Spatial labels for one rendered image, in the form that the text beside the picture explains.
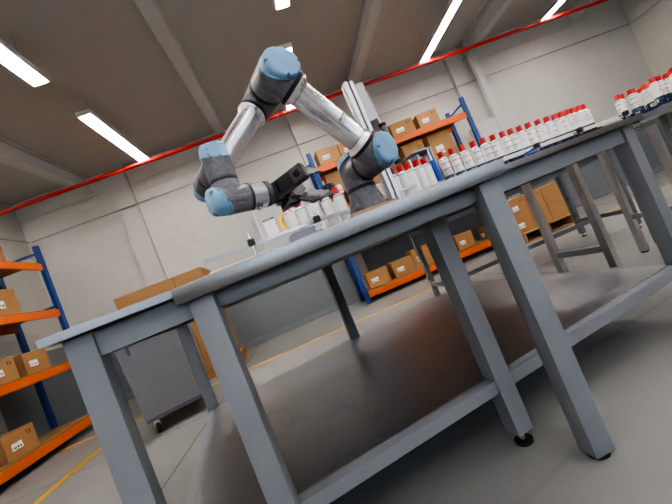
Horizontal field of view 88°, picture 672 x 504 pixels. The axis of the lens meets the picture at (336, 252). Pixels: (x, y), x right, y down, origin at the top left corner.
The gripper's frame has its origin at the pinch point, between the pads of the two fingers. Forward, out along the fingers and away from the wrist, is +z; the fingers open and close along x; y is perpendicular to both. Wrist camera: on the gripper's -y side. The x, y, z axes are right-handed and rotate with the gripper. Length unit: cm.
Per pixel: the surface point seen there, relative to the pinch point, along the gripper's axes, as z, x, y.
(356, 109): 51, -42, 19
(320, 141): 326, -261, 359
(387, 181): 53, -7, 24
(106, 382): -67, 30, 20
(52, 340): -73, 18, 17
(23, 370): -145, -58, 442
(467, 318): 24, 56, -4
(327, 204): 32, -11, 45
